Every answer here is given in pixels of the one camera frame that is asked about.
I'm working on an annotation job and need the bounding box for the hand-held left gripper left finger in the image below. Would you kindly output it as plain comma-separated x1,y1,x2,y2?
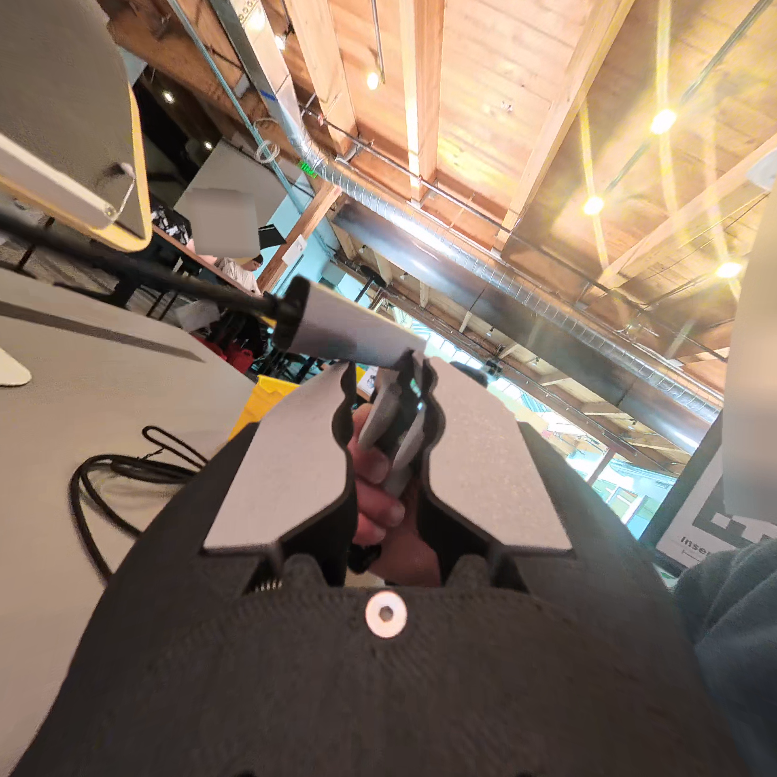
202,361,360,571

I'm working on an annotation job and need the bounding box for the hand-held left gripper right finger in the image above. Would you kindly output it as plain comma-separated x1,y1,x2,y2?
413,355,574,571

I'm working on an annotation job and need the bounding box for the white board panel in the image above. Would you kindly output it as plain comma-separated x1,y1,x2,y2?
174,138,295,259

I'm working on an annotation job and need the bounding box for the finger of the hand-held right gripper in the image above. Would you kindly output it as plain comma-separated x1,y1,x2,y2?
386,355,440,501
362,362,414,465

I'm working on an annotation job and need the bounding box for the black hub cable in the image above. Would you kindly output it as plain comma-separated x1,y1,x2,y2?
0,204,304,326

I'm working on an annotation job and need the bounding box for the black usb-c cable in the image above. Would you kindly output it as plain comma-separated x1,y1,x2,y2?
67,424,214,586

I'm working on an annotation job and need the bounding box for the yellow plastic bin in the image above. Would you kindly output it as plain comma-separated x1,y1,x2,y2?
229,373,301,440

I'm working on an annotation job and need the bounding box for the person's right hand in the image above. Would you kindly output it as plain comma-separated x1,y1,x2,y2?
348,401,445,587

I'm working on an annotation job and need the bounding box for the framed marker board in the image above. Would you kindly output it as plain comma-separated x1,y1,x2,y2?
647,411,777,574

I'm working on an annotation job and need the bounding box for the white tablet stand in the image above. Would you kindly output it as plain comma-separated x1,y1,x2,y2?
0,0,155,253

